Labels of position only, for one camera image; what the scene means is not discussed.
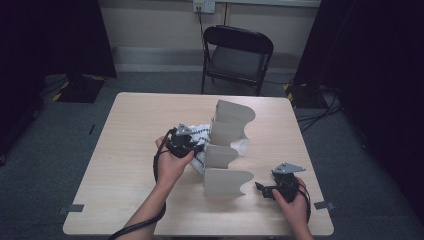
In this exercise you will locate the black folding chair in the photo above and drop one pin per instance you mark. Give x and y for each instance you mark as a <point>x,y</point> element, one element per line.
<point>238,61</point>

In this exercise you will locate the small black floor object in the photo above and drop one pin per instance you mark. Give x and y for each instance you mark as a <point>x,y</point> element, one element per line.
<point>91,129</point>

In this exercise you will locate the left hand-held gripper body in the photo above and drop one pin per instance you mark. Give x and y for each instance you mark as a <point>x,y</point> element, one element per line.
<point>181,146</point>

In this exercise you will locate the plain white cloth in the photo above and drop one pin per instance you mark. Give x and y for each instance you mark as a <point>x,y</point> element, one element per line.
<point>241,146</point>

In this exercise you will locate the white wall socket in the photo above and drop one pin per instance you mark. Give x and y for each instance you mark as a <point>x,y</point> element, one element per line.
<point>204,6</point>

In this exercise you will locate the white black patterned cloth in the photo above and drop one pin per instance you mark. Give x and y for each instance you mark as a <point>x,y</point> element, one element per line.
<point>201,131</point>

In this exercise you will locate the black curtain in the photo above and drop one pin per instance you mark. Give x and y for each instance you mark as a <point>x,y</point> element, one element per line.
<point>40,40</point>
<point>373,66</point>

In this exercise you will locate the person's left hand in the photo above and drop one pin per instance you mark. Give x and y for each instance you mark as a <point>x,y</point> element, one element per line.
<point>170,170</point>

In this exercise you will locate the grey tape strip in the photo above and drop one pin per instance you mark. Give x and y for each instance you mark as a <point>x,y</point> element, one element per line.
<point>70,208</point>
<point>324,205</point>

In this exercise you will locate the person's right hand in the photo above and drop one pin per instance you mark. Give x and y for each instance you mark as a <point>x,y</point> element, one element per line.
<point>296,211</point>

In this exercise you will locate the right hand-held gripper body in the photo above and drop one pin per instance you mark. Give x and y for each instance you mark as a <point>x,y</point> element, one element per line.
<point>286,185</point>

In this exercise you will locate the black stand base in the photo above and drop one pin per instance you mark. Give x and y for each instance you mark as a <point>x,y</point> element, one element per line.
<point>80,89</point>
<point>300,95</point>

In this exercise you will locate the grey expandable divider rack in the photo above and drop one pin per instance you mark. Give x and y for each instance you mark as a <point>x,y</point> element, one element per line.
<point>223,183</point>

